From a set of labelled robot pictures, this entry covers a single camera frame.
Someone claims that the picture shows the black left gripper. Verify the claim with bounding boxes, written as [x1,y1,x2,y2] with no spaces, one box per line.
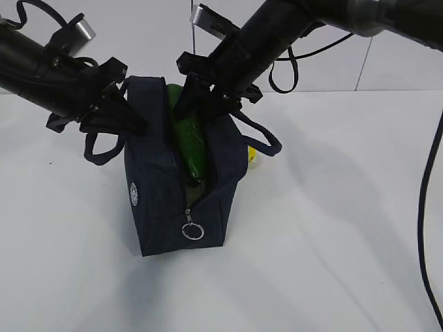
[46,48,147,136]

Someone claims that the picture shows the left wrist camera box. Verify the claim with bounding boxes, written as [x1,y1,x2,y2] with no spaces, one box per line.
[48,13,96,57]

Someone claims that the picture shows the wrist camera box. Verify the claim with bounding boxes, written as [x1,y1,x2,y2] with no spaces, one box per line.
[48,13,96,57]
[190,3,240,40]

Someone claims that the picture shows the yellow lemon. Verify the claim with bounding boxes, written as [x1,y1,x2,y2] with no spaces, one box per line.
[248,146,262,169]

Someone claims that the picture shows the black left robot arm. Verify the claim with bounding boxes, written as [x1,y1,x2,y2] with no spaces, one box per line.
[1,14,147,135]

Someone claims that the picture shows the dark blue lunch bag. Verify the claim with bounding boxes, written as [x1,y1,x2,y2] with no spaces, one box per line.
[84,76,282,256]

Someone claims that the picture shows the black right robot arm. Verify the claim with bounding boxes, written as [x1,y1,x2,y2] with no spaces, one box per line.
[174,1,442,118]

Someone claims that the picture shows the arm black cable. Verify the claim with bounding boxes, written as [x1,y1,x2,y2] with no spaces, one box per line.
[268,30,443,332]
[0,0,100,70]

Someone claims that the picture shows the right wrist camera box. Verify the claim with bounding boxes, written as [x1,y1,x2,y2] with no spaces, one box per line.
[190,3,240,40]

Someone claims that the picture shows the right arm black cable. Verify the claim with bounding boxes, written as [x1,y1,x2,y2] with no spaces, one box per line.
[268,30,443,332]

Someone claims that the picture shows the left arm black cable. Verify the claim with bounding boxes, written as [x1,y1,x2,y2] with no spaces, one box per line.
[0,0,100,70]

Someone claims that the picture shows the green cucumber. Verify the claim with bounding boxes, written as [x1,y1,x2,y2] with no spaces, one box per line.
[166,84,208,187]

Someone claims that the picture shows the glass container green lid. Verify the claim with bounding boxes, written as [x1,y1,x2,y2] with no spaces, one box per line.
[185,183,211,208]

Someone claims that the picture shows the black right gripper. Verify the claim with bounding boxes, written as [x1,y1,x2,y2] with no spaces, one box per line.
[172,17,262,124]

